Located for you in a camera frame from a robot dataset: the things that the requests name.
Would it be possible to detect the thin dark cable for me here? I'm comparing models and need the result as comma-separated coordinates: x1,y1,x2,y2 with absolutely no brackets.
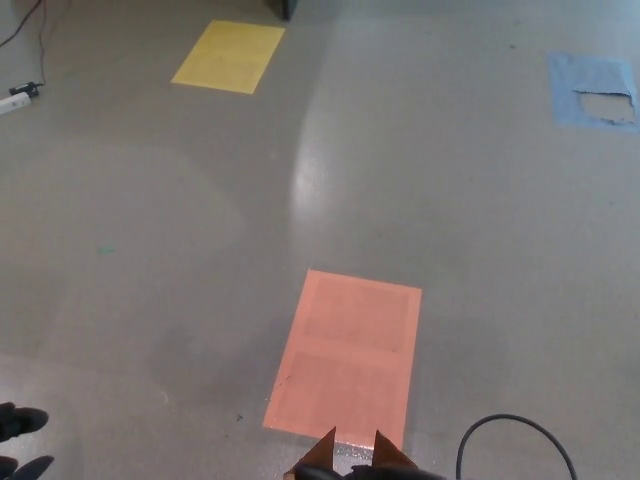
37,0,51,86
0,0,35,48

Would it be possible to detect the black power plug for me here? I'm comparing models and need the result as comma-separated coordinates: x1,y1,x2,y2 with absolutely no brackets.
8,81,46,99

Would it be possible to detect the orange paper sheet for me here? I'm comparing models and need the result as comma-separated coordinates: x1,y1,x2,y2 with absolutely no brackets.
262,268,424,441

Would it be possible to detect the dark furniture corner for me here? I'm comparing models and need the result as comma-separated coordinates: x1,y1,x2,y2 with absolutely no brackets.
264,0,302,22

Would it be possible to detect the white power strip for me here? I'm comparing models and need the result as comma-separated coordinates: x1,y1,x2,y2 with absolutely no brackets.
0,93,34,118

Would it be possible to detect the black looped cable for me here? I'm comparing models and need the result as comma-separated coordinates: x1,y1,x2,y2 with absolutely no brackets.
456,413,578,480

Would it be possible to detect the torn blue paper sheet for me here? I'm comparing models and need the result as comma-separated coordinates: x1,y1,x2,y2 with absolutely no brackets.
547,50,640,133

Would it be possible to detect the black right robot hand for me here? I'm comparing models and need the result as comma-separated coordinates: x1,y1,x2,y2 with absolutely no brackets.
294,462,437,480

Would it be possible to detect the yellow paper sheet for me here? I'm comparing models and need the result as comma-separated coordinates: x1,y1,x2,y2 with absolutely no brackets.
170,19,287,95

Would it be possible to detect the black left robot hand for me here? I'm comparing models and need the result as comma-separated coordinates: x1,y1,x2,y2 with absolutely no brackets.
0,401,56,480

